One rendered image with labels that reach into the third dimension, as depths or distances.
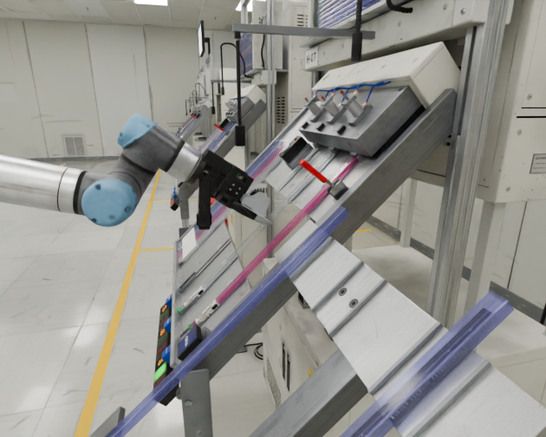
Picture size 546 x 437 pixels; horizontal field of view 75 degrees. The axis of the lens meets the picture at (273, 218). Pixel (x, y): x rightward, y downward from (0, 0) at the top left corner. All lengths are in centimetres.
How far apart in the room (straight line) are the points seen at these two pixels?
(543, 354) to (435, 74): 76
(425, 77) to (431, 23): 10
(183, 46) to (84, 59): 220
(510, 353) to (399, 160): 60
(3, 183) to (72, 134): 903
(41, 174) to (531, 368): 116
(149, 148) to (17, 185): 22
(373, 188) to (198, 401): 49
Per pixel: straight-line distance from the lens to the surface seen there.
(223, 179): 77
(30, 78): 988
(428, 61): 72
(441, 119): 71
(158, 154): 73
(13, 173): 67
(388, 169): 67
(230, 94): 531
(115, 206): 61
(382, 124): 69
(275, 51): 208
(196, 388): 69
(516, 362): 111
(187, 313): 87
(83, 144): 965
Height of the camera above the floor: 118
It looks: 17 degrees down
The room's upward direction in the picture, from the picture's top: straight up
